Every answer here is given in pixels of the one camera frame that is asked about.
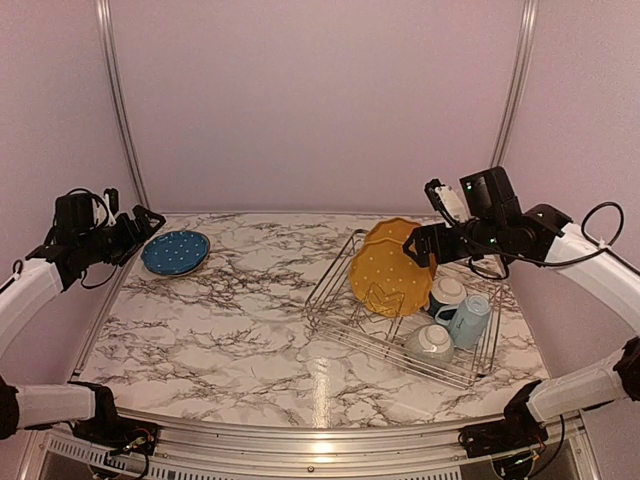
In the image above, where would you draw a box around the metal wire dish rack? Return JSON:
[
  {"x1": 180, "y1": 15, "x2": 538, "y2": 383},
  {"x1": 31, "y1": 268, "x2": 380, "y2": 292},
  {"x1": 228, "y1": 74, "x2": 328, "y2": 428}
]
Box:
[{"x1": 304, "y1": 229, "x2": 506, "y2": 389}]

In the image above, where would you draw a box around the yellow polka dot plate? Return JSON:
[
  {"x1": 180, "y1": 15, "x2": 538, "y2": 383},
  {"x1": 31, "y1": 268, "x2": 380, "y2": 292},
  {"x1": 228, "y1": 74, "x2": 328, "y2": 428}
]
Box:
[
  {"x1": 348, "y1": 239, "x2": 433, "y2": 318},
  {"x1": 364, "y1": 217, "x2": 421, "y2": 244}
]

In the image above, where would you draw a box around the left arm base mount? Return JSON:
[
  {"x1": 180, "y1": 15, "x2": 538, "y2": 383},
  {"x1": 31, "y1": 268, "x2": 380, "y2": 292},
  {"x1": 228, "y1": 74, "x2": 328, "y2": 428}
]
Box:
[{"x1": 72, "y1": 418, "x2": 160, "y2": 456}]

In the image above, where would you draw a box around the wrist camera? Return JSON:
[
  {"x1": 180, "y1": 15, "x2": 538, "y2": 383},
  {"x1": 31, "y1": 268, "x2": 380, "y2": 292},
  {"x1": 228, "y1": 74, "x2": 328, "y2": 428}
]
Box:
[
  {"x1": 424, "y1": 179, "x2": 470, "y2": 227},
  {"x1": 93, "y1": 188, "x2": 119, "y2": 227}
]

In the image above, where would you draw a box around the cream floral plate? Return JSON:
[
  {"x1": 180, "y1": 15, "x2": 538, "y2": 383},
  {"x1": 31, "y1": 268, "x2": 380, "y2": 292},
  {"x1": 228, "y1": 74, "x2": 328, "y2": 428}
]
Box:
[{"x1": 145, "y1": 261, "x2": 204, "y2": 277}]

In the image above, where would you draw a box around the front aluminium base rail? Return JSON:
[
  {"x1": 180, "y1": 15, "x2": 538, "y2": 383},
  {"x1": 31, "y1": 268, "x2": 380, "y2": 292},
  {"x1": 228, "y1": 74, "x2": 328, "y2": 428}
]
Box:
[{"x1": 17, "y1": 409, "x2": 601, "y2": 479}]

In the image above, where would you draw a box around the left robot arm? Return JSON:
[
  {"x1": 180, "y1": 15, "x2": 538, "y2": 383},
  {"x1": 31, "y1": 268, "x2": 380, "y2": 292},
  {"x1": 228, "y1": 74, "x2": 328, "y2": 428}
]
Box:
[{"x1": 1, "y1": 188, "x2": 166, "y2": 445}]

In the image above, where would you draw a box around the light blue mug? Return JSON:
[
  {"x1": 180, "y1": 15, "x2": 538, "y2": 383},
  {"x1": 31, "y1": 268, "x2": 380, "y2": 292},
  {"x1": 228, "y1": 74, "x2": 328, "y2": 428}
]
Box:
[{"x1": 435, "y1": 294, "x2": 491, "y2": 350}]

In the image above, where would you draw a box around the pale green bowl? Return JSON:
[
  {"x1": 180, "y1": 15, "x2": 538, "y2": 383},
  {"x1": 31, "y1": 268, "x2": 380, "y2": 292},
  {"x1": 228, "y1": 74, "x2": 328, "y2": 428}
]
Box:
[{"x1": 404, "y1": 324, "x2": 454, "y2": 364}]

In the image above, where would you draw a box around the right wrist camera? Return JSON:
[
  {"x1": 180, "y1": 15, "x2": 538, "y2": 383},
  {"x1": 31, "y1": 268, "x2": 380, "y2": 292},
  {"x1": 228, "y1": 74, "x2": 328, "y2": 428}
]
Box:
[{"x1": 424, "y1": 179, "x2": 470, "y2": 227}]

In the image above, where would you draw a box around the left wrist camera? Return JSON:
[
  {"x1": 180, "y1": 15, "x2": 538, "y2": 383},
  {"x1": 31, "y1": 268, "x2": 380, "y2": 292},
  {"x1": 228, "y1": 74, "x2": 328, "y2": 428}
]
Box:
[{"x1": 93, "y1": 188, "x2": 119, "y2": 227}]

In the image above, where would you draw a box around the left aluminium frame post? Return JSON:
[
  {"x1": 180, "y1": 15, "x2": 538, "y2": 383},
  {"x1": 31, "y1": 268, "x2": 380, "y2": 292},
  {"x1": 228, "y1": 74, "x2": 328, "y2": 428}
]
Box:
[{"x1": 95, "y1": 0, "x2": 150, "y2": 207}]

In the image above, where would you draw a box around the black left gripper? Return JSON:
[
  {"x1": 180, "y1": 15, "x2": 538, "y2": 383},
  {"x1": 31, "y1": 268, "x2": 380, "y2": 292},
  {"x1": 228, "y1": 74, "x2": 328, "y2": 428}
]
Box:
[{"x1": 78, "y1": 204, "x2": 165, "y2": 266}]

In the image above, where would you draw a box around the dark teal mug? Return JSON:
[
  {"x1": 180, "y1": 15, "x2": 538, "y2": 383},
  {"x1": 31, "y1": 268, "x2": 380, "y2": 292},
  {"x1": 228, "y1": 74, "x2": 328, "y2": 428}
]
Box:
[{"x1": 424, "y1": 276, "x2": 467, "y2": 317}]

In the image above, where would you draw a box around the right aluminium frame post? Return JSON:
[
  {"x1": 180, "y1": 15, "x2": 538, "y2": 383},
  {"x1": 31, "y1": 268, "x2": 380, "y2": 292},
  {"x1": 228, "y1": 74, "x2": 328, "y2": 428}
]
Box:
[{"x1": 490, "y1": 0, "x2": 539, "y2": 167}]

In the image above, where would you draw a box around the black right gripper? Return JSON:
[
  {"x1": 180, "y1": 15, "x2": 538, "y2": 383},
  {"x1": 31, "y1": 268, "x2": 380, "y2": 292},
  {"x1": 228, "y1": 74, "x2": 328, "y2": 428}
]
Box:
[{"x1": 404, "y1": 217, "x2": 505, "y2": 268}]

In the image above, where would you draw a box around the blue polka dot plate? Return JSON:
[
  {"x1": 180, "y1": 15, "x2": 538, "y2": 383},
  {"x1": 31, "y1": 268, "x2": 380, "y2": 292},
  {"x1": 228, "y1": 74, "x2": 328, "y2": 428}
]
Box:
[{"x1": 141, "y1": 230, "x2": 210, "y2": 267}]

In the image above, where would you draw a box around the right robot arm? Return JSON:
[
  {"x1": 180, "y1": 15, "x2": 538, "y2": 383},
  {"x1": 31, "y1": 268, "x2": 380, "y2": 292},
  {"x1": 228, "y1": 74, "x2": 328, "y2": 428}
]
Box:
[{"x1": 403, "y1": 167, "x2": 639, "y2": 448}]

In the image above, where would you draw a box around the aluminium frame post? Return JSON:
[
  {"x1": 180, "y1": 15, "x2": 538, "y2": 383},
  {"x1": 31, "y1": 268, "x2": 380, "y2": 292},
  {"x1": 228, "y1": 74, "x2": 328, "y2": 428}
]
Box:
[
  {"x1": 490, "y1": 0, "x2": 539, "y2": 167},
  {"x1": 95, "y1": 0, "x2": 150, "y2": 207}
]

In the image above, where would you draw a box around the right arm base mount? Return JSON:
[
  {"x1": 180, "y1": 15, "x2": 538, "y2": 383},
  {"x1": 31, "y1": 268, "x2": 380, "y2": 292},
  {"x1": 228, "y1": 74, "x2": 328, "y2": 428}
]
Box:
[{"x1": 458, "y1": 418, "x2": 548, "y2": 458}]

